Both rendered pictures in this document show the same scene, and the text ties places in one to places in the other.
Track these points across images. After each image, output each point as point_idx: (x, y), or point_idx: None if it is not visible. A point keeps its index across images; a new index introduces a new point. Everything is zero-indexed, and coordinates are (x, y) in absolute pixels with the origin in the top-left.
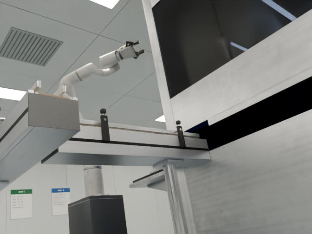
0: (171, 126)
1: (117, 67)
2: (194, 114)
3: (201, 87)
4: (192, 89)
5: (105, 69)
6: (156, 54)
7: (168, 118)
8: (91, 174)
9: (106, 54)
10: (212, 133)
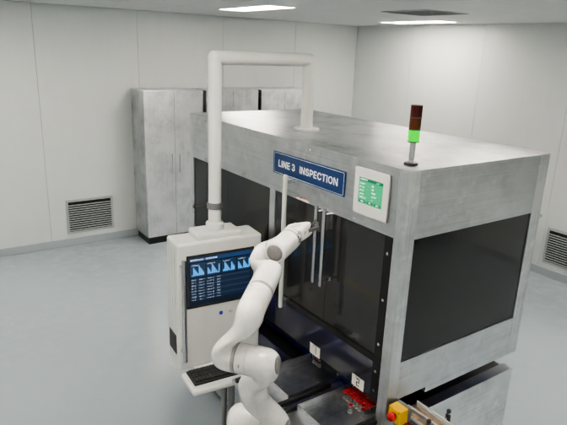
0: (393, 391)
1: None
2: (418, 381)
3: (431, 357)
4: (423, 357)
5: (257, 257)
6: (402, 305)
7: (393, 383)
8: None
9: (290, 244)
10: None
